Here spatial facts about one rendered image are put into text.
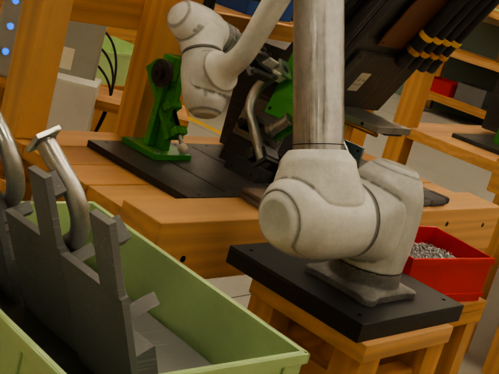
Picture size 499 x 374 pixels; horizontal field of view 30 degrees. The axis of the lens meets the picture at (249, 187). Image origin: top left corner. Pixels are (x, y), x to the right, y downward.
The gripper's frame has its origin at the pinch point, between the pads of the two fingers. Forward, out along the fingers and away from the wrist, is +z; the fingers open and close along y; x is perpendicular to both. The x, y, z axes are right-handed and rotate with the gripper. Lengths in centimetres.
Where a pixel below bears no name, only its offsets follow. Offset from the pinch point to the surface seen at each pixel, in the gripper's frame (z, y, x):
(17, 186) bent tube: -103, -66, -8
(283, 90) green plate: 4.4, -4.4, 1.2
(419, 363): -11, -91, -25
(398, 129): 25.5, -19.8, -20.0
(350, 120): 16.5, -15.7, -10.9
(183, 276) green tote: -74, -79, -15
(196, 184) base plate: -21.1, -33.3, 17.5
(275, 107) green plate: 4.4, -8.2, 4.7
